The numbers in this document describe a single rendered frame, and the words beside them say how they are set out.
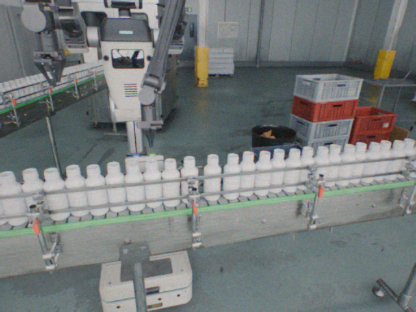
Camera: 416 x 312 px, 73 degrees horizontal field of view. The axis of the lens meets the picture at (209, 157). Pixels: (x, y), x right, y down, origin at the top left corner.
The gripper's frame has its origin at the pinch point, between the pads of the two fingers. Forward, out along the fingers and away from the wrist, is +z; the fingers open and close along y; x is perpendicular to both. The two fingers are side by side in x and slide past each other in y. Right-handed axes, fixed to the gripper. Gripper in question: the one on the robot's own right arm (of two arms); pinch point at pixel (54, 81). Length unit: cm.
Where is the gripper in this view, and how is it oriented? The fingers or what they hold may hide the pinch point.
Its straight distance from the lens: 103.5
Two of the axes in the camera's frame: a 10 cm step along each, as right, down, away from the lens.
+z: -0.3, 9.1, 4.2
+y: 2.5, 4.1, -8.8
